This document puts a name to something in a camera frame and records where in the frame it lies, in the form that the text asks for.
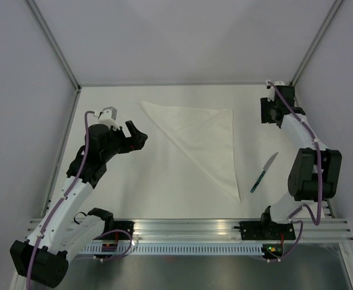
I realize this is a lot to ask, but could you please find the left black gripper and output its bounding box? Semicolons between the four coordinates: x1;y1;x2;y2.
100;120;147;161

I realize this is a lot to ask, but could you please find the teal handled knife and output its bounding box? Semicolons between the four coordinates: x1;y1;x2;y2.
250;152;279;193

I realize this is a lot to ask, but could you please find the white cloth napkin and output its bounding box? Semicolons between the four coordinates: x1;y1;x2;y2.
140;101;242;202

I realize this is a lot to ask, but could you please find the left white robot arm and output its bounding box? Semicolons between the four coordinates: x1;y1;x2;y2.
10;121;148;289

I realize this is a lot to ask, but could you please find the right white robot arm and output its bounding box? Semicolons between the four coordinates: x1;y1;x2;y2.
259;80;342;239

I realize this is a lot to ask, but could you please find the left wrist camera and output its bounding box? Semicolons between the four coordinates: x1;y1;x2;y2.
93;106;118;128

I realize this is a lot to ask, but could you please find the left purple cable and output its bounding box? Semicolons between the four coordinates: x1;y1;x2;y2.
25;110;135;290

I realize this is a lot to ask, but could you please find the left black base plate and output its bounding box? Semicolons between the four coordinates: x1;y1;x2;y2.
103;221;135;243

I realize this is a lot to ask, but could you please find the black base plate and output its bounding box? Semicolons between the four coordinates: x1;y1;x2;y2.
103;221;135;243
234;221;296;241

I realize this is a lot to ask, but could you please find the left aluminium frame post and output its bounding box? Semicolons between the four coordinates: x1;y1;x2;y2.
24;0;81;92

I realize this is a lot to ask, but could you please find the aluminium frame post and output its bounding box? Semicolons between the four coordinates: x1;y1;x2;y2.
24;0;81;92
290;0;345;86

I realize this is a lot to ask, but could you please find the aluminium front rail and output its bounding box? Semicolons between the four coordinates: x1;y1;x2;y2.
25;217;353;243

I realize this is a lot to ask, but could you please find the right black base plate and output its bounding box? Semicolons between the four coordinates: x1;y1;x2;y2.
234;221;296;241

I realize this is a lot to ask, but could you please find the white slotted cable duct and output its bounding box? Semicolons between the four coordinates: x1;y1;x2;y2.
80;243;263;256

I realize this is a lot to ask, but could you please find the right aluminium frame post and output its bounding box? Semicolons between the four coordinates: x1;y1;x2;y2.
290;0;345;86

